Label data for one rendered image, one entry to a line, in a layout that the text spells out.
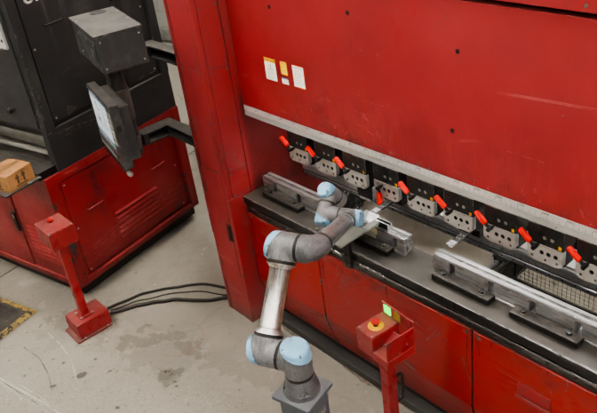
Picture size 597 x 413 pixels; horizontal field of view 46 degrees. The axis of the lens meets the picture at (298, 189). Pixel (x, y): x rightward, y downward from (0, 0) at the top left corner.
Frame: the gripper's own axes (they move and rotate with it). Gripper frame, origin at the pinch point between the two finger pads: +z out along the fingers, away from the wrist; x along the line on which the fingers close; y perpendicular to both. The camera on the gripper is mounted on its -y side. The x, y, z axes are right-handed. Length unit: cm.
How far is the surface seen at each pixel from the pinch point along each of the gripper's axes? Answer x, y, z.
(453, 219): -54, 15, -14
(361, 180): 0.0, 15.5, -14.2
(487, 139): -70, 42, -45
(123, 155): 104, -28, -66
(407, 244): -23.6, -0.2, 9.8
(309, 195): 42.7, 1.2, 6.1
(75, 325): 159, -134, 3
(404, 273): -32.0, -13.0, 6.2
